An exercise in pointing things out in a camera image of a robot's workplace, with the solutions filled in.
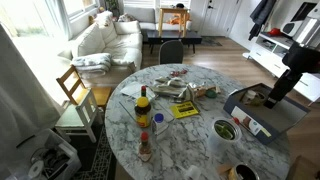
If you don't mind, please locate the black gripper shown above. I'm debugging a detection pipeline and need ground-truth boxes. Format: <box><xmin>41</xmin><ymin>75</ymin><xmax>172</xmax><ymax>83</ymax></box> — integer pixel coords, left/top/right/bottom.
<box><xmin>263</xmin><ymin>69</ymin><xmax>304</xmax><ymax>110</ymax></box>

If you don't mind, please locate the white plastic cup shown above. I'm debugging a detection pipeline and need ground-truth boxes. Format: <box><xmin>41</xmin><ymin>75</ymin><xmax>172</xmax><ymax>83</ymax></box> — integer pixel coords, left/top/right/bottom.
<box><xmin>207</xmin><ymin>116</ymin><xmax>243</xmax><ymax>155</ymax></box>

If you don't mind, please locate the yellow flat packet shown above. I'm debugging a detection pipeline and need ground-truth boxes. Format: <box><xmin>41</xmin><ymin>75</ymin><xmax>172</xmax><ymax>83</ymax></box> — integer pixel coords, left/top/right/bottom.
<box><xmin>169</xmin><ymin>100</ymin><xmax>200</xmax><ymax>120</ymax></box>

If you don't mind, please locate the grey open box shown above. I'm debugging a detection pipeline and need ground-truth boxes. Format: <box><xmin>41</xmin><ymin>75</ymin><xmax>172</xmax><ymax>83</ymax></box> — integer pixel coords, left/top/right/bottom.
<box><xmin>222</xmin><ymin>82</ymin><xmax>311</xmax><ymax>146</ymax></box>

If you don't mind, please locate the small white jar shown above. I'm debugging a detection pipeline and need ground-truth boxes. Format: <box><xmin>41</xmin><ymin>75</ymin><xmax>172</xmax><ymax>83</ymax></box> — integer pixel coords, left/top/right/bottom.
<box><xmin>242</xmin><ymin>89</ymin><xmax>258</xmax><ymax>104</ymax></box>

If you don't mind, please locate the white tv cabinet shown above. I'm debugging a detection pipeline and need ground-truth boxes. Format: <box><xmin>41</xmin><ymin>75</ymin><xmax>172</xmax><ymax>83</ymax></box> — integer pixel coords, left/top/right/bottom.
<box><xmin>242</xmin><ymin>31</ymin><xmax>320</xmax><ymax>103</ymax></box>

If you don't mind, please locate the green round lid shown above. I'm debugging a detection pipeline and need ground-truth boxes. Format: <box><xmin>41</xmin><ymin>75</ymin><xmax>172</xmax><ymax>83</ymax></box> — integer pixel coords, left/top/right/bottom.
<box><xmin>204</xmin><ymin>89</ymin><xmax>218</xmax><ymax>99</ymax></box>

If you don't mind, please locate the red object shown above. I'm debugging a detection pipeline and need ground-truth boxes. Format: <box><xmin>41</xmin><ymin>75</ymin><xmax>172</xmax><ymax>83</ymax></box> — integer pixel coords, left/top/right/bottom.
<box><xmin>268</xmin><ymin>27</ymin><xmax>282</xmax><ymax>37</ymax></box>

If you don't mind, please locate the white speaker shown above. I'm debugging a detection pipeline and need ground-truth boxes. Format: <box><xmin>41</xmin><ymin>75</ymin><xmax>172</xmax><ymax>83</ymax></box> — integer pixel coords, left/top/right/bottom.
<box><xmin>280</xmin><ymin>19</ymin><xmax>304</xmax><ymax>38</ymax></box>

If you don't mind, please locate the door mat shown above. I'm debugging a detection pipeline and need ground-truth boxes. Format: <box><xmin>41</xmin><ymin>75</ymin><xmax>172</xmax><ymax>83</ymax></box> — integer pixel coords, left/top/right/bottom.
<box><xmin>201</xmin><ymin>36</ymin><xmax>223</xmax><ymax>47</ymax></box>

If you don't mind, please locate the hanging dark jacket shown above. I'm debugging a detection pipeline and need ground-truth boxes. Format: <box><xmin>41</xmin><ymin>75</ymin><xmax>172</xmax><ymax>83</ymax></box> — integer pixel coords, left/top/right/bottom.
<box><xmin>248</xmin><ymin>0</ymin><xmax>278</xmax><ymax>42</ymax></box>

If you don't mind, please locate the black tv screen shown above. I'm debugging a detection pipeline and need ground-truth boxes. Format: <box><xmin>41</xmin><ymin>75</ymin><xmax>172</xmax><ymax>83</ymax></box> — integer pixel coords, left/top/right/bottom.
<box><xmin>289</xmin><ymin>1</ymin><xmax>318</xmax><ymax>23</ymax></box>

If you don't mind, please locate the striped grey cloth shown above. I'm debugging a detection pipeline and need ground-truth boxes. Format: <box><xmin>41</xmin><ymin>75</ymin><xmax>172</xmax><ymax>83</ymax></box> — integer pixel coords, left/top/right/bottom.
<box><xmin>149</xmin><ymin>75</ymin><xmax>201</xmax><ymax>103</ymax></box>

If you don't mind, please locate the white door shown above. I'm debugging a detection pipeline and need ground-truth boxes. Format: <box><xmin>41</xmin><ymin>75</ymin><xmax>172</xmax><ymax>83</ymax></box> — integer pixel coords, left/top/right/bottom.
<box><xmin>199</xmin><ymin>0</ymin><xmax>243</xmax><ymax>38</ymax></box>

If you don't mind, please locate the dark grey chair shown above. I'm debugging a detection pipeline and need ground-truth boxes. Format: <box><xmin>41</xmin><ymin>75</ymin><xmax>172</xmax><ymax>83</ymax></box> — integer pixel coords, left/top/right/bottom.
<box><xmin>158</xmin><ymin>39</ymin><xmax>185</xmax><ymax>65</ymax></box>

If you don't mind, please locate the clear bottle blue cap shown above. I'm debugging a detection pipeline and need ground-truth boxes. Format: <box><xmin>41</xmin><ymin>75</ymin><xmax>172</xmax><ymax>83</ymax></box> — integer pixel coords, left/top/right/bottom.
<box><xmin>151</xmin><ymin>113</ymin><xmax>170</xmax><ymax>141</ymax></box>

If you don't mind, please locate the dark coffee table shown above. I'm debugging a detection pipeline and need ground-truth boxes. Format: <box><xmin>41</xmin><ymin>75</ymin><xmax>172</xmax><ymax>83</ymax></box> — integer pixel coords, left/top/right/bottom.
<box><xmin>145</xmin><ymin>29</ymin><xmax>203</xmax><ymax>55</ymax></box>

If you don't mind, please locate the orange toy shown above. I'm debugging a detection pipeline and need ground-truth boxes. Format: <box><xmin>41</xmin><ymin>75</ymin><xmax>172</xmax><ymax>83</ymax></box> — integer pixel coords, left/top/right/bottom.
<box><xmin>168</xmin><ymin>13</ymin><xmax>191</xmax><ymax>26</ymax></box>

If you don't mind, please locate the sauce bottle yellow label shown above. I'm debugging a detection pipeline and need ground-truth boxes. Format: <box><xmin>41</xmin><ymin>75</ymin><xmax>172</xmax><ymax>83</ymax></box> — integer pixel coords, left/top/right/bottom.
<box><xmin>134</xmin><ymin>85</ymin><xmax>153</xmax><ymax>129</ymax></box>

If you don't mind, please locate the small hot sauce bottle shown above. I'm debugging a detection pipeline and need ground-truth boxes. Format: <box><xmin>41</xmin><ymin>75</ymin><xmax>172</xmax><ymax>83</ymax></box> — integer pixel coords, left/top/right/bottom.
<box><xmin>137</xmin><ymin>131</ymin><xmax>153</xmax><ymax>163</ymax></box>

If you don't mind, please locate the wooden side table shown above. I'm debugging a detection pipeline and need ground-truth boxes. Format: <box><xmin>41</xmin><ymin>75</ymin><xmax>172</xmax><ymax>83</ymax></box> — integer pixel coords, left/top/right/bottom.
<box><xmin>157</xmin><ymin>6</ymin><xmax>190</xmax><ymax>38</ymax></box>

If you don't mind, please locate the white paper sheet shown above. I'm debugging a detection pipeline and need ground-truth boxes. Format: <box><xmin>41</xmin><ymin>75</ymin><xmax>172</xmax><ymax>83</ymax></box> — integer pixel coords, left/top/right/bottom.
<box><xmin>119</xmin><ymin>81</ymin><xmax>156</xmax><ymax>101</ymax></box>

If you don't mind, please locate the cream sofa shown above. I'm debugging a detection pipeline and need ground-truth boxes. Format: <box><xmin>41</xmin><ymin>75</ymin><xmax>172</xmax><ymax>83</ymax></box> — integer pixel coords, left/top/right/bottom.
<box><xmin>58</xmin><ymin>6</ymin><xmax>193</xmax><ymax>88</ymax></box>

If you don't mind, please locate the cream cushion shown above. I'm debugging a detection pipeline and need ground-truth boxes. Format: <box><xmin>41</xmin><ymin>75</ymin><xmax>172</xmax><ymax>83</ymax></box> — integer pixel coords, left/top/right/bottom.
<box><xmin>113</xmin><ymin>20</ymin><xmax>142</xmax><ymax>36</ymax></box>

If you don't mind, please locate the wooden chair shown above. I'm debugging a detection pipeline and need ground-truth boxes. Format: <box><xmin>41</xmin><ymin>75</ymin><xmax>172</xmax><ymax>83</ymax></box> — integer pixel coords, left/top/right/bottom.
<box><xmin>55</xmin><ymin>64</ymin><xmax>113</xmax><ymax>108</ymax></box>

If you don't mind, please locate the patterned dark rug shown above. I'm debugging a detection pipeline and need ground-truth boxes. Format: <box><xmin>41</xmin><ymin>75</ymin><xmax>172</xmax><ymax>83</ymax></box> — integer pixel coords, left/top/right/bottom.
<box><xmin>71</xmin><ymin>123</ymin><xmax>118</xmax><ymax>180</ymax></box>

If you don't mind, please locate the folded grey blanket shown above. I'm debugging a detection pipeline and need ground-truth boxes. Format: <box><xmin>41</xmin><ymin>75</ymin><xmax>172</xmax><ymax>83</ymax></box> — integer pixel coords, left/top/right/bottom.
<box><xmin>70</xmin><ymin>52</ymin><xmax>113</xmax><ymax>76</ymax></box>

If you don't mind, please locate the potted plant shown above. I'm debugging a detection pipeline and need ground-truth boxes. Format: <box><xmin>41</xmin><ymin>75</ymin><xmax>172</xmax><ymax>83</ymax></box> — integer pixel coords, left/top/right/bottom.
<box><xmin>105</xmin><ymin>0</ymin><xmax>120</xmax><ymax>18</ymax></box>

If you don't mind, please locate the patterned pillow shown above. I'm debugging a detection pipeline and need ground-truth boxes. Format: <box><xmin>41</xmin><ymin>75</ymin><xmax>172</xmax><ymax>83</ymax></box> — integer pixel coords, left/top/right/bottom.
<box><xmin>94</xmin><ymin>10</ymin><xmax>114</xmax><ymax>28</ymax></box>

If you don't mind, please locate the small white chair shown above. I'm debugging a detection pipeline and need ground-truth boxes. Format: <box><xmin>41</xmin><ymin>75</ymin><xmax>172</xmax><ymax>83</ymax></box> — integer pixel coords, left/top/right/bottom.
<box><xmin>54</xmin><ymin>88</ymin><xmax>104</xmax><ymax>144</ymax></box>

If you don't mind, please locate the clear storage bin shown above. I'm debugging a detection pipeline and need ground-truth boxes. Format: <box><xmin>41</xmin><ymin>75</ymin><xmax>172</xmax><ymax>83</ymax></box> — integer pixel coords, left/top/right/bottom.
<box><xmin>6</xmin><ymin>128</ymin><xmax>83</xmax><ymax>180</ymax></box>

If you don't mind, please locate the white curtain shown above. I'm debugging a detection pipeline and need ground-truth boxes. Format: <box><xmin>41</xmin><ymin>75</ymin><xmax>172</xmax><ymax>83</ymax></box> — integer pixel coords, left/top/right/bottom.
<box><xmin>0</xmin><ymin>23</ymin><xmax>64</xmax><ymax>161</ymax></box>

